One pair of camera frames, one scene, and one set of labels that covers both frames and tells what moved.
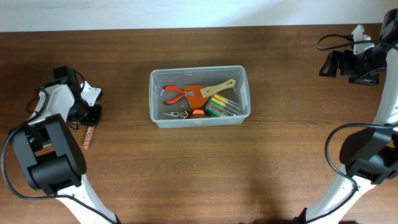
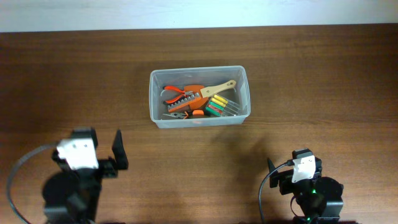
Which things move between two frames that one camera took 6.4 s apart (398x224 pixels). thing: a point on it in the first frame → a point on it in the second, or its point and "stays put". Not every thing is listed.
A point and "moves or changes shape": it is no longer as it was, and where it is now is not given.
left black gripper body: [86, 115] → [108, 167]
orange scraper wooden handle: [199, 99] stays put
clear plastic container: [199, 96] stays put
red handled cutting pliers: [185, 93] stays put
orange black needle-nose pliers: [186, 114] stays put
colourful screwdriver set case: [221, 106] stays put
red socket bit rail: [90, 130] moves or changes shape
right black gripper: [345, 56] → [285, 181]
